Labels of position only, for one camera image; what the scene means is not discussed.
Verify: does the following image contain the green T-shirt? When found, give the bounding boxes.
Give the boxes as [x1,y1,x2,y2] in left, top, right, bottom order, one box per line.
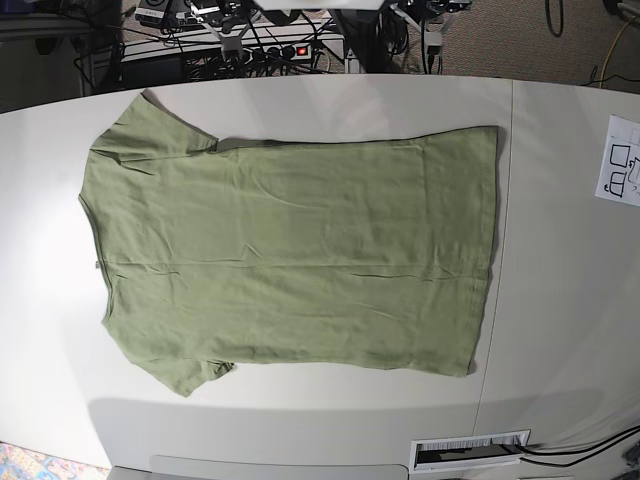
[79,97,499,397]

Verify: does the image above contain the black power strip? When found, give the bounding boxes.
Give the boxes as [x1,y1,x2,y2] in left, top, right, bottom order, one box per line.
[242,44,314,63]

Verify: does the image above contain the black table leg column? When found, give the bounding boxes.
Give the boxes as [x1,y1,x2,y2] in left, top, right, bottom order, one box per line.
[330,9,389,74]

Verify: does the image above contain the grey device boxes with labels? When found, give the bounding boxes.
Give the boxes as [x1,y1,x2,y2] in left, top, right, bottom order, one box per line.
[134,0,225,30]

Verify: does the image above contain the white instruction paper sheet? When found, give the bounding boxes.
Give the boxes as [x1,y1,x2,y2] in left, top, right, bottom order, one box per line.
[595,115,640,207]

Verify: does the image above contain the white cable grommet tray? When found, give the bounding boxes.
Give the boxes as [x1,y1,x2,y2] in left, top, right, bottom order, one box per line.
[409,430,531,474]

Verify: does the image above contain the yellow cable on floor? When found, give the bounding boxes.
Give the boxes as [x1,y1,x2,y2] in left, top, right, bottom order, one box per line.
[602,14,639,84]

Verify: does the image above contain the black cables at table edge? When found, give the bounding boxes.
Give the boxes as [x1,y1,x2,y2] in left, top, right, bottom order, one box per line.
[519,427,640,469]

